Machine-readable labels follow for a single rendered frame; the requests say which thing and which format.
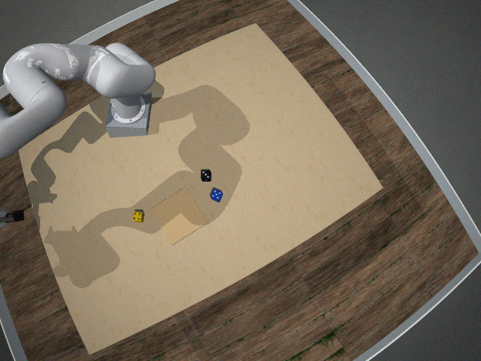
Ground tan flat mat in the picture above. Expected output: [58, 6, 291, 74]
[151, 187, 208, 245]

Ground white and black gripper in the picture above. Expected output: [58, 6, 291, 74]
[0, 209, 24, 227]

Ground blue die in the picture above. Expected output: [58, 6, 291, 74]
[211, 189, 223, 202]

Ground black die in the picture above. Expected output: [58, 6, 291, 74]
[201, 170, 211, 182]

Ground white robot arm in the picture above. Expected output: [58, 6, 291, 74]
[0, 43, 155, 159]

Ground yellow die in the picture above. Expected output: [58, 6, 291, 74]
[132, 211, 144, 222]

